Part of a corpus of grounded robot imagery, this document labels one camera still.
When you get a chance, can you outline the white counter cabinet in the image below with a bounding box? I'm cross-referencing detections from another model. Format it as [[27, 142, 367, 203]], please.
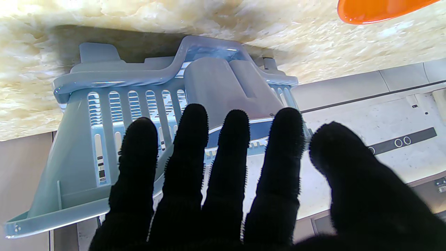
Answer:
[[293, 58, 446, 112]]

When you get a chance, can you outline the light blue plastic dish rack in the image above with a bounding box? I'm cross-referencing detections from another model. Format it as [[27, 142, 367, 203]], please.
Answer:
[[4, 35, 312, 239]]

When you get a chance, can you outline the grey-blue cutlery holder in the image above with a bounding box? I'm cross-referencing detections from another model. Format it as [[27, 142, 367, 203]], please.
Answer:
[[184, 58, 284, 129]]

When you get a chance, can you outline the orange plastic bowl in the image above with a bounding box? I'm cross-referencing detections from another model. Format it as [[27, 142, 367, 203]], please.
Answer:
[[337, 0, 441, 25]]

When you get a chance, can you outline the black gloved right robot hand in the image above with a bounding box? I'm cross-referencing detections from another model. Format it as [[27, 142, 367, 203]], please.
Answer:
[[89, 104, 446, 251]]

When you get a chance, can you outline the light blue drain tray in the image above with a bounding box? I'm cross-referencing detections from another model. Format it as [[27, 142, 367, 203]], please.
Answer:
[[71, 42, 286, 75]]

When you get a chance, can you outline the wooden cutting board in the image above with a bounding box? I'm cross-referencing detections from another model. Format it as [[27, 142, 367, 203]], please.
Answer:
[[432, 89, 446, 122]]

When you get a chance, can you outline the black strip with white rings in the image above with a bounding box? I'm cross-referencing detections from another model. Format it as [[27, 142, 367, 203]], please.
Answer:
[[368, 127, 438, 155]]

